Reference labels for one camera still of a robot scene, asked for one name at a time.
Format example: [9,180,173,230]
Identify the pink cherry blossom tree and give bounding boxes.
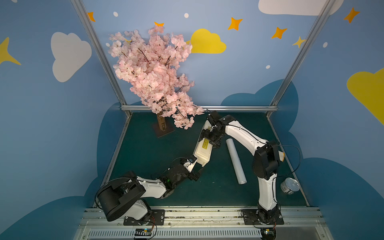
[109,25,204,130]

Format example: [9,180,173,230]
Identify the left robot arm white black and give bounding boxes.
[95,156,201,223]

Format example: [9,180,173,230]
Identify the small green circuit board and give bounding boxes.
[133,228,153,240]

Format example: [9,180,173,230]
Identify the yellow white work glove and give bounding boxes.
[279,151,285,162]

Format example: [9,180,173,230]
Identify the aluminium frame back bar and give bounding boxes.
[120,104,279,113]

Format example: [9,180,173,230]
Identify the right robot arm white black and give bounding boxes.
[200,111,285,223]

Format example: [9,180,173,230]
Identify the aluminium front rail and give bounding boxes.
[74,206,333,240]

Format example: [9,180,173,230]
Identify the white plastic wrap roll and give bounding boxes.
[226,139,247,185]

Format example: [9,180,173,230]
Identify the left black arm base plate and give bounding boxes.
[123,210,165,226]

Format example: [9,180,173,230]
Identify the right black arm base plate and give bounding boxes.
[241,207,285,225]

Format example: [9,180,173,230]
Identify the cream plastic wrap dispenser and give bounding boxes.
[193,120,213,167]

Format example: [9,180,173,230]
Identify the silver tin can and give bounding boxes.
[281,178,300,195]

